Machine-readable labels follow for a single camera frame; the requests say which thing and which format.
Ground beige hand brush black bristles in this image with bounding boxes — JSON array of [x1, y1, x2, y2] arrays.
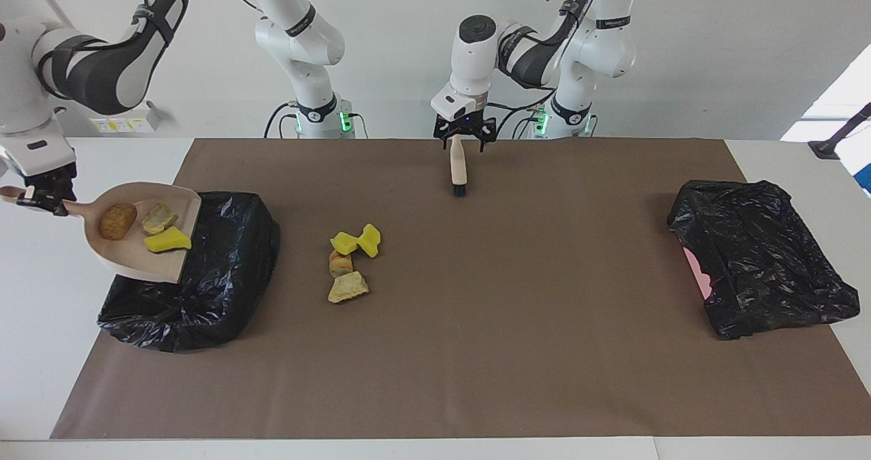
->
[[446, 135, 470, 197]]

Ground brown toy bread roll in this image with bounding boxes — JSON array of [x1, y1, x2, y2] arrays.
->
[[99, 203, 138, 241]]

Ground beige plastic dustpan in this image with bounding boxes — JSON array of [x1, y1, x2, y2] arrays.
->
[[0, 182, 203, 284]]

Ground black plastic trash bag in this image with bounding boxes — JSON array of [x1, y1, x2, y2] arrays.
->
[[97, 190, 281, 352], [667, 180, 861, 340]]

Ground pink plastic bin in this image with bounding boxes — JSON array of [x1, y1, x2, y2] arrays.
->
[[683, 248, 715, 301]]

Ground brown table mat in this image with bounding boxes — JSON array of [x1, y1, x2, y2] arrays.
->
[[51, 138, 871, 440]]

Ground black clamp stand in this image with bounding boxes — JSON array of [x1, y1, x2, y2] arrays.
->
[[808, 103, 871, 160]]

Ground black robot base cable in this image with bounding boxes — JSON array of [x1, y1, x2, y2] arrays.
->
[[264, 101, 301, 139], [494, 105, 545, 139]]

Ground white wall socket box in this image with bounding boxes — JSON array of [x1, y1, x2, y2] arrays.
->
[[91, 101, 161, 134]]

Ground grey wall conduit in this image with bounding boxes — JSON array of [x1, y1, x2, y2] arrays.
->
[[26, 0, 127, 103]]

